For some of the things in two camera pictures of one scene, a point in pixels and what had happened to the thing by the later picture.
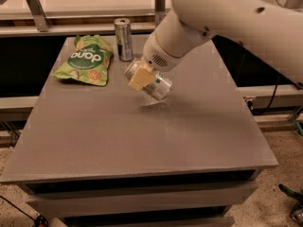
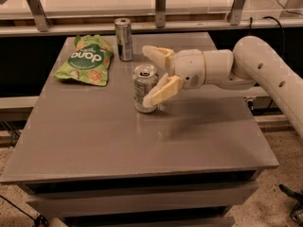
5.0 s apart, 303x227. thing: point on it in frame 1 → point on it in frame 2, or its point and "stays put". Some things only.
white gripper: x=156 y=56 → x=188 y=67
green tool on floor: x=297 y=211 stays put
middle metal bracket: x=160 y=4 stays put
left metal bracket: x=37 y=9 stays put
